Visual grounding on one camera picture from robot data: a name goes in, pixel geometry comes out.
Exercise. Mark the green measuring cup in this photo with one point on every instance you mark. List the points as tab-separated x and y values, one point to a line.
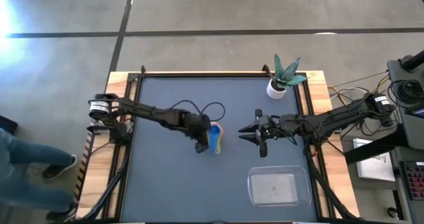
218	151

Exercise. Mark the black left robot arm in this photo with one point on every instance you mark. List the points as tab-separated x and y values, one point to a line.
149	113

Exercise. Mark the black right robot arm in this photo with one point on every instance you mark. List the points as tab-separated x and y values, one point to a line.
331	118

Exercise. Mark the black table frame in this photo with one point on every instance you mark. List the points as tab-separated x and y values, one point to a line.
215	75

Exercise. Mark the blue measuring cup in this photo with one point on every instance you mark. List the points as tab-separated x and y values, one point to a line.
214	136

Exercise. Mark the person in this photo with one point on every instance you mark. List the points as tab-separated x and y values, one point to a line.
26	157

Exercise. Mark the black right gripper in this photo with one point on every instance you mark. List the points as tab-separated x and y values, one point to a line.
271	128

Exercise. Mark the black computer keyboard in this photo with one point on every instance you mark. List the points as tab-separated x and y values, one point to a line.
414	181

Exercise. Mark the white plant pot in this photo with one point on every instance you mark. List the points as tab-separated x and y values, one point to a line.
272	92

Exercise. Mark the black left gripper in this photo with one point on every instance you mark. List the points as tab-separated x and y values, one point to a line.
201	128

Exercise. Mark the black frame post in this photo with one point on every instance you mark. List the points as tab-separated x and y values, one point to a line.
371	149

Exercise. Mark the black device with blue light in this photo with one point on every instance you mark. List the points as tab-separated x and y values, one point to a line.
7	124

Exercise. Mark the yellow black hazard tape strip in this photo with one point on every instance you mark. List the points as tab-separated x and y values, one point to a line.
83	171

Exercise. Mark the green potted plant leaves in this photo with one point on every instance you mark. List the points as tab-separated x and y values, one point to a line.
285	76

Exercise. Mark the grey desk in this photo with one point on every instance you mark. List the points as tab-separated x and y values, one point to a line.
394	68

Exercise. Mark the clear plastic container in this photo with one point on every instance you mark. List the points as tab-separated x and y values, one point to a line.
281	187

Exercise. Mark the orange measuring cup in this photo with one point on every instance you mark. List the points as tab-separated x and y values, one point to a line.
222	128

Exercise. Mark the white paper sheet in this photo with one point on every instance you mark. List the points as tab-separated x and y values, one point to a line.
374	167

